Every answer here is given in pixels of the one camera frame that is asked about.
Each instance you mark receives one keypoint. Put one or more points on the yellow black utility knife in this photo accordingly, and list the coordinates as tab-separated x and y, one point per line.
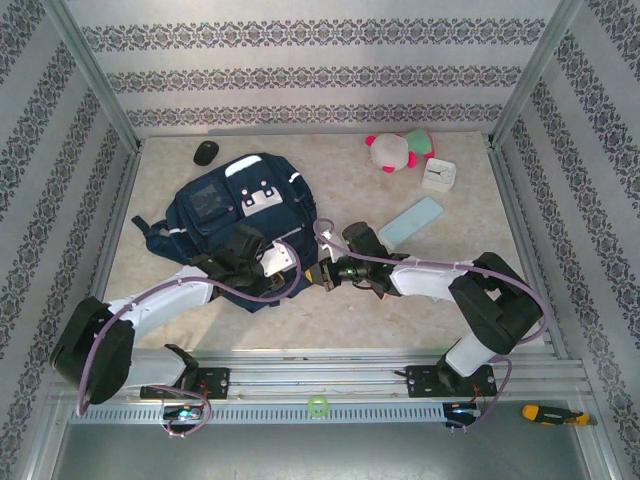
550	414

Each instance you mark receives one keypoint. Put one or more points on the navy blue backpack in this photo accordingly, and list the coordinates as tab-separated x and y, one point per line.
285	220

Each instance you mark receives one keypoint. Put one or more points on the aluminium mounting rail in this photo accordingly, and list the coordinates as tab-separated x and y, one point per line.
310	375

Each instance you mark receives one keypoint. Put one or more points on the white pink green plush toy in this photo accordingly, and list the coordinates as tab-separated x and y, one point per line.
390	150

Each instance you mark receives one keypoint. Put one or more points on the small controller board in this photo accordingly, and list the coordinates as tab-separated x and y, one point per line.
462	411
182	413

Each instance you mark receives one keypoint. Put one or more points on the light blue pencil case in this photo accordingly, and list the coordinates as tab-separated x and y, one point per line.
412	220

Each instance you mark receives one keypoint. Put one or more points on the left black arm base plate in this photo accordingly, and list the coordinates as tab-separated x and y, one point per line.
217	382

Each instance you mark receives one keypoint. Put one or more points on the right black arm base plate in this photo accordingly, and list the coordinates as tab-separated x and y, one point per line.
420	382

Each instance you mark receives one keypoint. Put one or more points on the white square alarm clock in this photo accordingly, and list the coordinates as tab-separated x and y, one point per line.
439	174

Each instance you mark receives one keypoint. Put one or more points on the aluminium frame post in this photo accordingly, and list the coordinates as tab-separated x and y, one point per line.
95	75
531	75

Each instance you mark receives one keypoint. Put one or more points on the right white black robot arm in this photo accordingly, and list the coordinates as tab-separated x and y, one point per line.
425	280

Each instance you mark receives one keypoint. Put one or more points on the aluminium side rail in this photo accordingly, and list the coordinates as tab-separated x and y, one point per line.
518	225
107	250

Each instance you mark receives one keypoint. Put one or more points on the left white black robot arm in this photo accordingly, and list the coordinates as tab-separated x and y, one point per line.
165	300

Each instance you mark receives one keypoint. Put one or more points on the black computer mouse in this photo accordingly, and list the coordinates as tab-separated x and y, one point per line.
206	153

